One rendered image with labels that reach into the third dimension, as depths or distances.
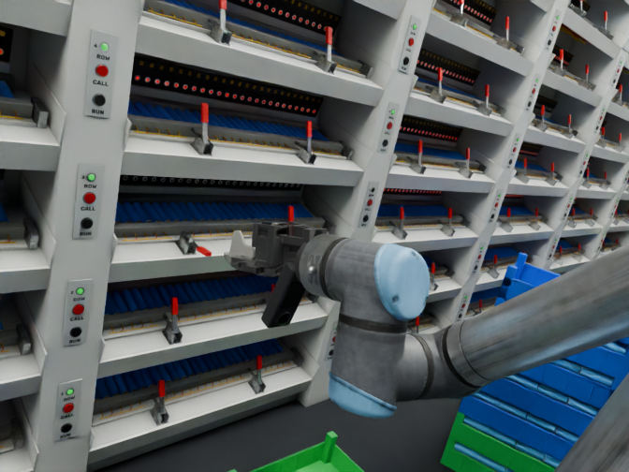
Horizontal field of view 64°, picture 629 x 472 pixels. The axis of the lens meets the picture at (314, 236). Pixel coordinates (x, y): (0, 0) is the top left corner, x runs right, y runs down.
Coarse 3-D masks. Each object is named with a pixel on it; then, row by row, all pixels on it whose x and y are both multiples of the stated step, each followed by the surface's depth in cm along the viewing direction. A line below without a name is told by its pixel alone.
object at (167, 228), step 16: (128, 224) 95; (144, 224) 97; (160, 224) 99; (176, 224) 101; (192, 224) 104; (208, 224) 106; (224, 224) 109; (240, 224) 112; (304, 224) 127; (320, 224) 131; (128, 240) 93
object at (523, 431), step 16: (464, 400) 127; (480, 400) 125; (480, 416) 125; (496, 416) 123; (512, 416) 121; (512, 432) 122; (528, 432) 120; (544, 432) 118; (544, 448) 119; (560, 448) 117
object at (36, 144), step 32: (0, 32) 79; (0, 64) 81; (32, 64) 83; (0, 96) 75; (32, 96) 78; (0, 128) 72; (32, 128) 76; (64, 128) 74; (0, 160) 71; (32, 160) 74
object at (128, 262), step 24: (144, 192) 106; (168, 192) 110; (192, 192) 114; (216, 192) 118; (240, 192) 123; (264, 192) 128; (288, 192) 133; (312, 192) 137; (336, 216) 131; (120, 240) 94; (216, 240) 107; (120, 264) 89; (144, 264) 92; (168, 264) 96; (192, 264) 100; (216, 264) 104
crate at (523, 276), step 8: (520, 256) 133; (520, 264) 133; (528, 264) 133; (512, 272) 117; (520, 272) 133; (528, 272) 134; (536, 272) 133; (544, 272) 132; (504, 280) 118; (512, 280) 117; (520, 280) 135; (528, 280) 134; (536, 280) 133; (544, 280) 132; (504, 288) 118; (512, 288) 117; (520, 288) 116; (528, 288) 116; (504, 296) 119; (512, 296) 118
